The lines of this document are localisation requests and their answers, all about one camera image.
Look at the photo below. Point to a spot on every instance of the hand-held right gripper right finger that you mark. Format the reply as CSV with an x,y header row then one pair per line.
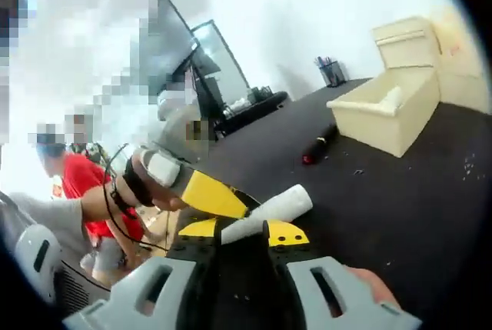
x,y
357,303

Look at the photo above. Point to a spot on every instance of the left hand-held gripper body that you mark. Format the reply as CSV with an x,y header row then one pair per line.
x,y
173,141

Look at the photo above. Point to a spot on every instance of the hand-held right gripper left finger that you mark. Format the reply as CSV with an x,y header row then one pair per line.
x,y
123,303

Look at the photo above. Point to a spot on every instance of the white cosmetic tube bottle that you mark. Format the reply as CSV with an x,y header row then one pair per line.
x,y
276,207
391,100

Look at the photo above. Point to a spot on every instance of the cream plastic drawer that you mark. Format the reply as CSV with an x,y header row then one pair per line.
x,y
369,126
407,53

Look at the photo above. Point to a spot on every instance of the cream desktop drawer organizer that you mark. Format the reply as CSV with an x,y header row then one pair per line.
x,y
453,84

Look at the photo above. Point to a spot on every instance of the person's right hand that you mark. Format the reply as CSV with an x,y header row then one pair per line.
x,y
374,287

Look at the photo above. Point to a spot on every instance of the person's left hand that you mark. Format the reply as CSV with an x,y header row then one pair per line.
x,y
165,201

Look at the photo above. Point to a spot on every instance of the person in grey shirt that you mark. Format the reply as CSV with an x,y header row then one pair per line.
x,y
46,210

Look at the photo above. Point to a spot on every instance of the black mesh pen holder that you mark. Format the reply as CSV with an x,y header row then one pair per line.
x,y
334,76

